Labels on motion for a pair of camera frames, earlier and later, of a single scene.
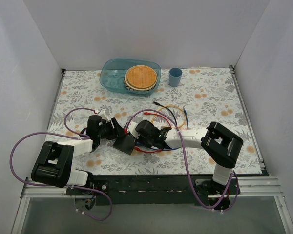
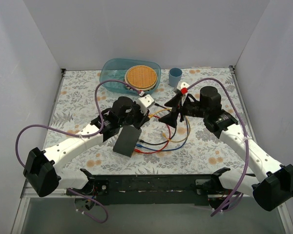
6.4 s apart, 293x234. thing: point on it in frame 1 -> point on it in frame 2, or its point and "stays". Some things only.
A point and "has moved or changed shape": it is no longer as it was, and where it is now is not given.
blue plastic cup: x=175 y=76 stays
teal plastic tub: x=112 y=73 stays
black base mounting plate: x=156 y=190 stays
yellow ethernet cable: x=171 y=105 has moved or changed shape
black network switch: x=125 y=143 stays
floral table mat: x=188 y=99 stays
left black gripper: x=115 y=130 -> x=138 y=117
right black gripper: x=133 y=140 -> x=179 y=108
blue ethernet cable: x=172 y=148 stays
